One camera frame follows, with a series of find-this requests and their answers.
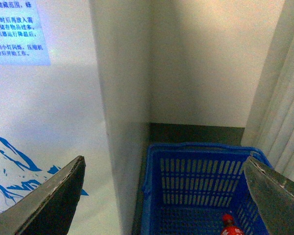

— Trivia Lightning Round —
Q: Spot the blue plastic basket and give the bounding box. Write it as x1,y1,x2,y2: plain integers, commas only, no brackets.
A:
141,142,269,235

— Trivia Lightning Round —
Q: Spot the red iced tea bottle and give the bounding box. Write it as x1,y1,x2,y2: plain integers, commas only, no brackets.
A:
220,214,244,235

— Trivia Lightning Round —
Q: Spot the white pleated curtain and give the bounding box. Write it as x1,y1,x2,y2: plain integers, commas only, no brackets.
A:
241,0,294,182

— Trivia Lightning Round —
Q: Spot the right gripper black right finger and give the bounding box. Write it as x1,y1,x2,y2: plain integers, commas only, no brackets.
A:
244,156,294,235

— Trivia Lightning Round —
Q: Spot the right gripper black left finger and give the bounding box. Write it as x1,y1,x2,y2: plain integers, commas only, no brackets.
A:
0,156,86,235

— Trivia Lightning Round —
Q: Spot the white chest freezer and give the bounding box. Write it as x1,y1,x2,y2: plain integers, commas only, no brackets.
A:
0,0,151,235

